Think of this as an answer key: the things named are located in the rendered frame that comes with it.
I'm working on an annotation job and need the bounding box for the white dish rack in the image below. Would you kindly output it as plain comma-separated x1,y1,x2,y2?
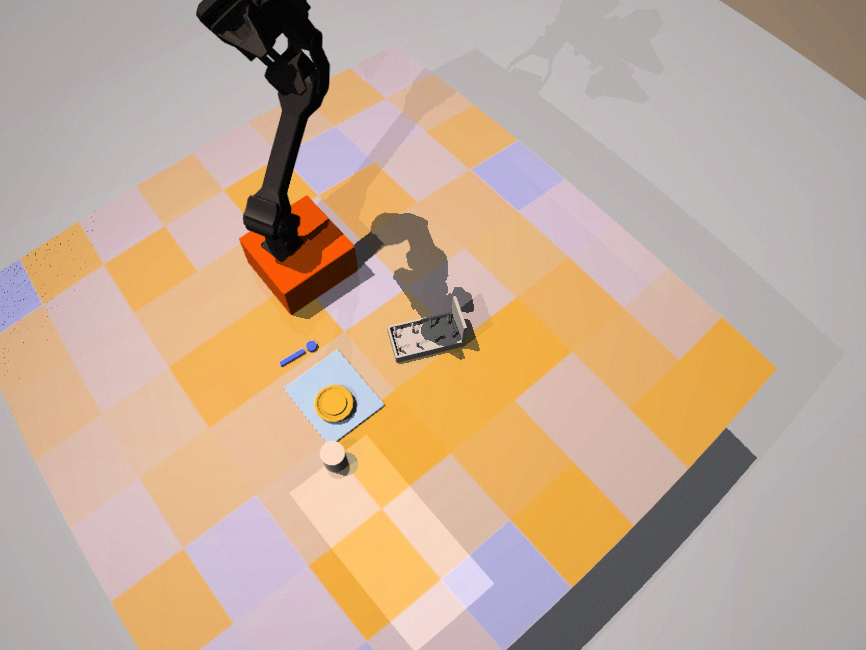
387,296,467,363

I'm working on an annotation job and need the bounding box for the yellow round plate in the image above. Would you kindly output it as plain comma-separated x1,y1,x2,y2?
315,384,354,422

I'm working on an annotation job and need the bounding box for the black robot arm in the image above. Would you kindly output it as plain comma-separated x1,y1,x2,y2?
243,0,330,262

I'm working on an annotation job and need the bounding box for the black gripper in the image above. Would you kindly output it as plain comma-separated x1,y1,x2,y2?
196,0,316,96

